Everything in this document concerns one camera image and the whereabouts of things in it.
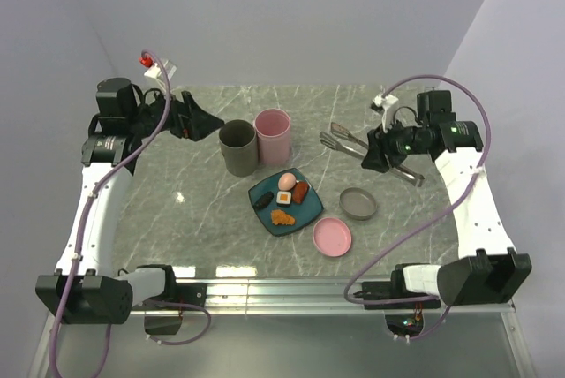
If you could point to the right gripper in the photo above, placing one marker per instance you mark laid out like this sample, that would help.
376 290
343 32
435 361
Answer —
380 143

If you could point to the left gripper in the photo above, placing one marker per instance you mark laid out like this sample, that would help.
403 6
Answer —
189 120

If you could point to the metal serving tongs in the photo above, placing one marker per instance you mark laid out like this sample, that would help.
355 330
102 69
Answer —
339 132

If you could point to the orange fried chicken piece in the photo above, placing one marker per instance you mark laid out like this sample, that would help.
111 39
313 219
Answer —
281 218

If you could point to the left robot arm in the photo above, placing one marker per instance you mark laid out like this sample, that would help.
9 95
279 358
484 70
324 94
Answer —
83 288

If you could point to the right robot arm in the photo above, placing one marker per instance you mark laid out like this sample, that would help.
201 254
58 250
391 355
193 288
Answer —
488 269

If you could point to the grey cylindrical container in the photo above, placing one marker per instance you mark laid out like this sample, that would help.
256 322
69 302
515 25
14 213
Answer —
239 148

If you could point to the grey round lid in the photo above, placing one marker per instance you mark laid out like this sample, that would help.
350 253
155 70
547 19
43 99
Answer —
357 203

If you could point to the pink cylindrical container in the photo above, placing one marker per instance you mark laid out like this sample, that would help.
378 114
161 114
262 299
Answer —
273 132

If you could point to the teal square plate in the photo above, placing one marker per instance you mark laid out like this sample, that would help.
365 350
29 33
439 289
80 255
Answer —
305 213

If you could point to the red-brown meat piece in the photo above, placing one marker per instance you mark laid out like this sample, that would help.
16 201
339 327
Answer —
300 191

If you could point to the brown egg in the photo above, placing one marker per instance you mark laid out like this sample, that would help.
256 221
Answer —
286 182

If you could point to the sushi roll piece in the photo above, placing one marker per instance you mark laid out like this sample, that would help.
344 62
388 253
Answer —
283 198

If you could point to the dark seaweed roll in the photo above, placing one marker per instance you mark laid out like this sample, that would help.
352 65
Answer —
263 201

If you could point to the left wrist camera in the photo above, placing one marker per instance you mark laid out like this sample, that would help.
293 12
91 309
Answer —
153 71

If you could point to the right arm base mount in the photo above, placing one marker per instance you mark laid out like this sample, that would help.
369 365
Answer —
404 319

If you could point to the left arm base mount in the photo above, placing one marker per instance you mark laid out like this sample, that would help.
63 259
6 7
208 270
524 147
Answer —
177 317

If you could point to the aluminium rail frame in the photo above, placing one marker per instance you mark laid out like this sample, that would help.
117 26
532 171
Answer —
285 294

